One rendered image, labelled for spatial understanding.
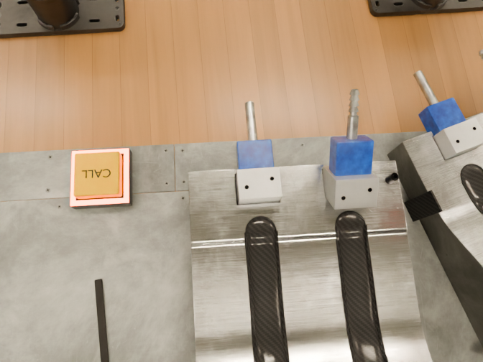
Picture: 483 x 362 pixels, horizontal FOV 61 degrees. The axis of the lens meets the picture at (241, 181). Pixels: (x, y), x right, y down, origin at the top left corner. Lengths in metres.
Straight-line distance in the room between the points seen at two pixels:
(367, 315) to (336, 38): 0.43
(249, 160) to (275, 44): 0.26
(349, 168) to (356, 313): 0.17
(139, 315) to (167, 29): 0.44
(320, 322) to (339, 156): 0.19
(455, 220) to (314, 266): 0.20
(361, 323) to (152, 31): 0.52
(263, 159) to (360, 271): 0.18
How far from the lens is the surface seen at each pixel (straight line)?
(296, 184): 0.50
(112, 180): 0.57
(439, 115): 0.62
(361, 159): 0.48
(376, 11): 0.75
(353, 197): 0.48
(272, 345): 0.50
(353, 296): 0.51
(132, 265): 0.58
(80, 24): 0.72
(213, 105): 0.63
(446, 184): 0.61
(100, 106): 0.66
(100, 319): 0.59
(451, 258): 0.62
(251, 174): 0.47
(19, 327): 0.63
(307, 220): 0.50
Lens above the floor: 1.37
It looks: 75 degrees down
